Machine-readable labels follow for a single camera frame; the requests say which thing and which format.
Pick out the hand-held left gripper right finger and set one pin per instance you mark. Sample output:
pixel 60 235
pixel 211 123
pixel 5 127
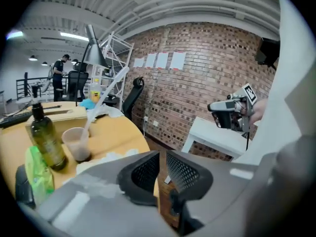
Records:
pixel 190 179

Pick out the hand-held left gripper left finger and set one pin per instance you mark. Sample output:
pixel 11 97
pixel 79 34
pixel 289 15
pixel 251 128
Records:
pixel 140 179

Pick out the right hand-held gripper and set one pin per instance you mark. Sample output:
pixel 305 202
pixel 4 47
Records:
pixel 249 95

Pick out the person's right forearm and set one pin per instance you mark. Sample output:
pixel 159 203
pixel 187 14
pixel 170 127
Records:
pixel 259 112

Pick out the person's right hand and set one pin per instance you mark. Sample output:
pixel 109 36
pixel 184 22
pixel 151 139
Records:
pixel 242 108

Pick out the round yellow wooden table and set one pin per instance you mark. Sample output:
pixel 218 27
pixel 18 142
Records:
pixel 116 132

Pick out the person's white shirt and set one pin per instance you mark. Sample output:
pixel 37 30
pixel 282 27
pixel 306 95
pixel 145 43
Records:
pixel 288 95

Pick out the clear plastic cup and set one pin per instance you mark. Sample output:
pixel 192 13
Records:
pixel 76 142

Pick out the white plastic bag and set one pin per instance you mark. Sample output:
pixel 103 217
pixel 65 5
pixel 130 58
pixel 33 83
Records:
pixel 111 111

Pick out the white paper sheet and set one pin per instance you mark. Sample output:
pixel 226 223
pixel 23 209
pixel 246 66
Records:
pixel 162 60
pixel 150 60
pixel 178 60

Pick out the black mesh office chair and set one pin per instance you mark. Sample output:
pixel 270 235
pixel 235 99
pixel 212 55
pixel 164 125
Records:
pixel 76 83
pixel 133 97

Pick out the blue cloth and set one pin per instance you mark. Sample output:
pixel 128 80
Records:
pixel 87 104

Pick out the clear bottle yellow label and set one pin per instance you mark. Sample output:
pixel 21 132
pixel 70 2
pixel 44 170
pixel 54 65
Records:
pixel 95 92

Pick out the green plastic packet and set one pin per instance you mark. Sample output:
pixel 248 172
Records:
pixel 39 179

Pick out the dark green glass bottle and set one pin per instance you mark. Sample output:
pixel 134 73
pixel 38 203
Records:
pixel 45 137

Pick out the white metal shelf rack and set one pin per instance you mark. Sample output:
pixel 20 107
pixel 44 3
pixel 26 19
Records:
pixel 118 47

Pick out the black desk lamp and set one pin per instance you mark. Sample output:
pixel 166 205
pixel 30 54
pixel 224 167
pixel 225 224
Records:
pixel 95 53

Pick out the black pendant lamp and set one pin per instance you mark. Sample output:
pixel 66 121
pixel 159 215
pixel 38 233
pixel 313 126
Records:
pixel 32 58
pixel 44 63
pixel 74 61

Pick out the black keyboard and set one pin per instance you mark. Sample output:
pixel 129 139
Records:
pixel 14 119

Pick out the black metal railing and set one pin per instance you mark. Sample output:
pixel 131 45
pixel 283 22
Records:
pixel 25 83

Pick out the ceiling light strip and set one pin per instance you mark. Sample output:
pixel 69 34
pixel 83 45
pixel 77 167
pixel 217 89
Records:
pixel 14 35
pixel 74 36

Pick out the white wall socket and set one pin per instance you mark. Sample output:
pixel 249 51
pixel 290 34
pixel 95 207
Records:
pixel 146 119
pixel 155 123

